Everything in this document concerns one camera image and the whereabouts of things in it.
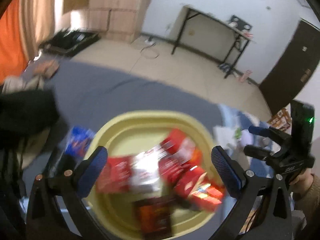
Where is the red gold cigarette pack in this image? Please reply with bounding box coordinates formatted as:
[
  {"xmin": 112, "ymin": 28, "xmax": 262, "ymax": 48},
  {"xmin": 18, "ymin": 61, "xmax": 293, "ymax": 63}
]
[{"xmin": 96, "ymin": 156, "xmax": 132, "ymax": 194}]

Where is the dark brown cigarette pack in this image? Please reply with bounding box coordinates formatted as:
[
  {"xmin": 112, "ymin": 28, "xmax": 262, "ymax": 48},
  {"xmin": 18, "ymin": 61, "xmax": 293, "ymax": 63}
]
[{"xmin": 133, "ymin": 197, "xmax": 173, "ymax": 239}]

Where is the person's right hand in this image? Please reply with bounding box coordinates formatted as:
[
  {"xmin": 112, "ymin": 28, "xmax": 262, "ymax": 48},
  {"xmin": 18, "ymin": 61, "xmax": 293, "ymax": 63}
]
[{"xmin": 290, "ymin": 170, "xmax": 313, "ymax": 195}]

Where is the yellow plastic basin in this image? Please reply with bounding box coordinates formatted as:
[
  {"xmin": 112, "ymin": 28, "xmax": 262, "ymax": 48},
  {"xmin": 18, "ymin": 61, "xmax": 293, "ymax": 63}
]
[{"xmin": 85, "ymin": 111, "xmax": 223, "ymax": 239}]

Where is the dark brown door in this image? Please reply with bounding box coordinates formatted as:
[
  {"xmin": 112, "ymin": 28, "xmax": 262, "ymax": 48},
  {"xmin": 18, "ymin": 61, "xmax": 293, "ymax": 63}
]
[{"xmin": 259, "ymin": 20, "xmax": 320, "ymax": 115}]

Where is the black jacket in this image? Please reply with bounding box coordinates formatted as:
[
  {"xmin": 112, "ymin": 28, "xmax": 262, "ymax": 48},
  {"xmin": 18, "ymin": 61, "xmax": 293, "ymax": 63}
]
[{"xmin": 1, "ymin": 89, "xmax": 60, "ymax": 152}]

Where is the pink bag on floor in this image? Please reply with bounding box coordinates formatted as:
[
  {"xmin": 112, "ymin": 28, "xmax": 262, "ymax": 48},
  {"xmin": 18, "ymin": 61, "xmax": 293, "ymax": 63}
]
[{"xmin": 239, "ymin": 70, "xmax": 252, "ymax": 83}]

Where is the grey bed sheet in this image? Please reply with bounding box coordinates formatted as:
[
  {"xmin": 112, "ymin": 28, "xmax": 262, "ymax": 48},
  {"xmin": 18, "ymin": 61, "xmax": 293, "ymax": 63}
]
[{"xmin": 22, "ymin": 61, "xmax": 223, "ymax": 196}]

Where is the black open case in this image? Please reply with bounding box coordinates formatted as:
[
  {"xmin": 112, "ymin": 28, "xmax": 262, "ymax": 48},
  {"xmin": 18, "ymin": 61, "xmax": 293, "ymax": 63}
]
[{"xmin": 39, "ymin": 29, "xmax": 100, "ymax": 57}]

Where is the picture box on table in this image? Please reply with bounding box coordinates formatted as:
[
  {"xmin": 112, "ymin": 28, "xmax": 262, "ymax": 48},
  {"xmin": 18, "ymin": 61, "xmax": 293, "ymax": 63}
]
[{"xmin": 228, "ymin": 15, "xmax": 253, "ymax": 33}]

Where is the black folding table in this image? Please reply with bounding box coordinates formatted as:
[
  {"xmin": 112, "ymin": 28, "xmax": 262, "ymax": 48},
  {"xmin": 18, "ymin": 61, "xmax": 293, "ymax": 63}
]
[{"xmin": 171, "ymin": 4, "xmax": 253, "ymax": 78}]

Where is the orange curtain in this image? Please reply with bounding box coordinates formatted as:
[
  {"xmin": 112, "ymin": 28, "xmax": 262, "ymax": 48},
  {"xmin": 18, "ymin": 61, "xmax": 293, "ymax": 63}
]
[{"xmin": 1, "ymin": 0, "xmax": 55, "ymax": 83}]

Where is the wooden wardrobe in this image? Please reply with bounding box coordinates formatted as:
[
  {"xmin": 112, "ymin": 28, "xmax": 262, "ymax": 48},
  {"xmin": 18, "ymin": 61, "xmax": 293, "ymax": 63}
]
[{"xmin": 59, "ymin": 0, "xmax": 151, "ymax": 43}]

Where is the printed cardboard box by wall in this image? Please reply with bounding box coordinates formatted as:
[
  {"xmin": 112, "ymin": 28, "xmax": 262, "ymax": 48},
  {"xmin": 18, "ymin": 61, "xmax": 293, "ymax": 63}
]
[{"xmin": 267, "ymin": 108, "xmax": 292, "ymax": 132}]

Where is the white power strip with cable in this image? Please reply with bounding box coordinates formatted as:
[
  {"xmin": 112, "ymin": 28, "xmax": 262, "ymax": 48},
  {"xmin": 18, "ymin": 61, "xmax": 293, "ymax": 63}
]
[{"xmin": 130, "ymin": 36, "xmax": 160, "ymax": 60}]

